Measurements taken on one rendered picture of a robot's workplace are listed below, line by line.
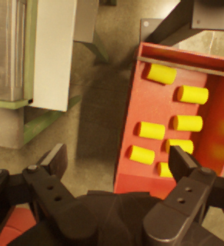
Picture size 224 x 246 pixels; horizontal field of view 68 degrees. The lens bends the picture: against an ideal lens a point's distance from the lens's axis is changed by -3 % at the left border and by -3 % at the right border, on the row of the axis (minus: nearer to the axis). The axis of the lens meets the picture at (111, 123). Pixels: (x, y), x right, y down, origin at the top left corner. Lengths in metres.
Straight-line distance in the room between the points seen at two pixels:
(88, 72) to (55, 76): 1.00
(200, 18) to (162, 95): 0.38
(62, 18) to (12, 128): 0.33
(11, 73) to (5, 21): 0.09
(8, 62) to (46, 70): 0.08
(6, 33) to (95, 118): 1.16
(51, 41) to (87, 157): 1.29
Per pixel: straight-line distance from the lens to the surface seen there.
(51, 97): 0.44
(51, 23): 0.44
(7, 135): 0.58
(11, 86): 0.40
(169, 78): 0.75
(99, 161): 1.61
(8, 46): 0.40
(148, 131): 0.77
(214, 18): 0.56
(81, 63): 1.43
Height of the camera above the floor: 1.41
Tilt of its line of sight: 74 degrees down
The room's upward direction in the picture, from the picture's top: 174 degrees counter-clockwise
